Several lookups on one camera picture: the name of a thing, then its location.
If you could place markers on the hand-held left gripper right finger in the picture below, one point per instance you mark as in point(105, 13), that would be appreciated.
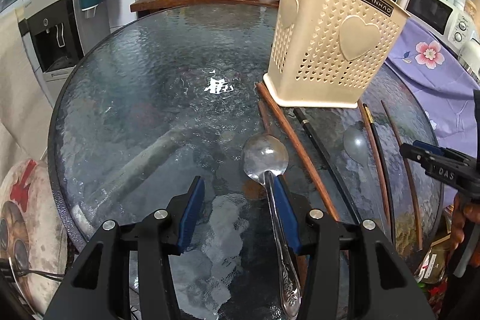
point(287, 215)

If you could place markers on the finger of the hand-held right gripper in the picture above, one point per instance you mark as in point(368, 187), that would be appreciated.
point(446, 152)
point(431, 164)

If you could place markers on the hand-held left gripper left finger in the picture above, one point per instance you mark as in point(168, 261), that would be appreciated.
point(189, 215)

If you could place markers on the thin dark brown chopstick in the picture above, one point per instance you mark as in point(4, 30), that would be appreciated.
point(403, 155)

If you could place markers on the dark chopstick pair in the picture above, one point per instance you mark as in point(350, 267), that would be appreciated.
point(383, 170)

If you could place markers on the large metal spoon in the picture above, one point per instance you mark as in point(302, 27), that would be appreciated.
point(264, 155)

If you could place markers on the plain black chopstick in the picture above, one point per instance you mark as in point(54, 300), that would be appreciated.
point(322, 151)

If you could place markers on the beige perforated utensil basket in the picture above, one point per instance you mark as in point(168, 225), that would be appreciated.
point(318, 42)

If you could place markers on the purple floral cloth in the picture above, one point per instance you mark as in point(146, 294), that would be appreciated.
point(442, 91)

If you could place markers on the white kettle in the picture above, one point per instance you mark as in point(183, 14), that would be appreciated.
point(470, 55)

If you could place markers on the white microwave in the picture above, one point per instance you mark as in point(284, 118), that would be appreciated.
point(431, 10)

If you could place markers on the beige cloth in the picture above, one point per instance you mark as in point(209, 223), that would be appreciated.
point(18, 98)

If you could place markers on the wooden counter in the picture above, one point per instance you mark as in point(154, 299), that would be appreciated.
point(161, 0)

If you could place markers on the grey water dispenser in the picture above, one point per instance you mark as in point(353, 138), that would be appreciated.
point(41, 16)

